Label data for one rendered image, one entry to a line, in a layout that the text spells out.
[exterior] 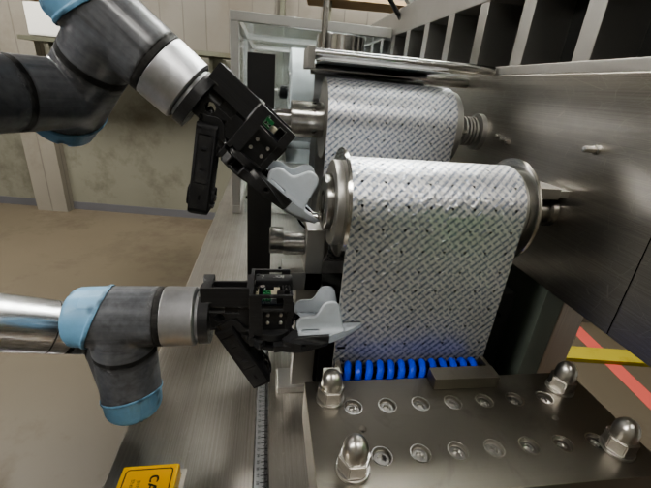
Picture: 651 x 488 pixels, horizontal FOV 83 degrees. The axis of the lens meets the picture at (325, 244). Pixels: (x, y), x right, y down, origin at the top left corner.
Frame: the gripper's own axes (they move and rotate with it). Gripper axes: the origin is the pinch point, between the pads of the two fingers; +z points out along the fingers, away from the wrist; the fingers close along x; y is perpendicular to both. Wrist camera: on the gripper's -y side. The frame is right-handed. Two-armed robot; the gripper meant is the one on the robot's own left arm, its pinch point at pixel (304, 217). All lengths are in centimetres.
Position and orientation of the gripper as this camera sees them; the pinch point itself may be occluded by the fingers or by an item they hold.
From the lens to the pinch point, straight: 50.7
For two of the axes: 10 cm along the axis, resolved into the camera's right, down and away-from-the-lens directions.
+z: 7.1, 6.0, 3.7
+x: -1.4, -4.0, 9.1
